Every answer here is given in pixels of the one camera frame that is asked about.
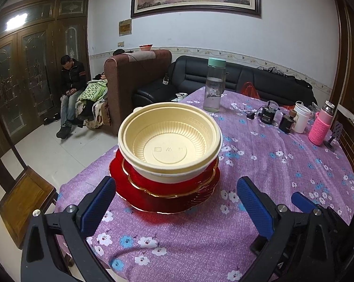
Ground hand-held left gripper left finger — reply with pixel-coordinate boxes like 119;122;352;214
20;176;116;282

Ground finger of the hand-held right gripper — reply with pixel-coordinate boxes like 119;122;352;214
291;192;350;232

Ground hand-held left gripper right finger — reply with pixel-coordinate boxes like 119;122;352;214
237;176;346;282

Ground red gold-rimmed plate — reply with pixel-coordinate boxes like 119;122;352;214
121;157;220;199

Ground white plastic bowl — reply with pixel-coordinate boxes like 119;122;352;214
119;106;223;183

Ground cream plastic bowl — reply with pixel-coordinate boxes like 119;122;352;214
118;102;221;166

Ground purple floral tablecloth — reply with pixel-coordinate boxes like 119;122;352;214
54;86;354;282

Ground pink sleeved bottle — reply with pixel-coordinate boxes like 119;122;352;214
308;100;336;147

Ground black phone stand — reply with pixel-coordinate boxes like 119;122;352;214
324;120;343;153

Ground wooden chair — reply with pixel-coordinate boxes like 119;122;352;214
0;94;58;250

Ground dark jar with brown lid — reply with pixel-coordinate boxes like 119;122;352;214
279;110;297;133

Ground white cup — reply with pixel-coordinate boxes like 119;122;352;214
293;101;312;134

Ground brown patterned blanket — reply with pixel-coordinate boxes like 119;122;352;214
85;98;112;129

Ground black round device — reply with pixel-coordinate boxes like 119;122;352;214
259;106;276;125

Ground green patterned blanket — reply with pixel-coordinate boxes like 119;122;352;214
77;79;108;103

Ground red plastic bag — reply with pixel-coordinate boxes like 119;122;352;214
241;82;260;100

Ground dark cloth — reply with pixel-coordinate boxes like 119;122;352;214
291;76;313;89

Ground clear bottle with green cap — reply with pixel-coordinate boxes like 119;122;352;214
203;58;227;113

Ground brown armchair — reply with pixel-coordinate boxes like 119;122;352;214
104;49;172;127

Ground black leather sofa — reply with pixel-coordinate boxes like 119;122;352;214
131;55;318;109

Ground dark wooden glazed doors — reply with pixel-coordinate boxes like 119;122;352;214
0;0;91;153

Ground wooden door frame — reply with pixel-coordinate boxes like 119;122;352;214
329;0;354;115

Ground wall plaque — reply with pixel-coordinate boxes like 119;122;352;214
118;18;132;36

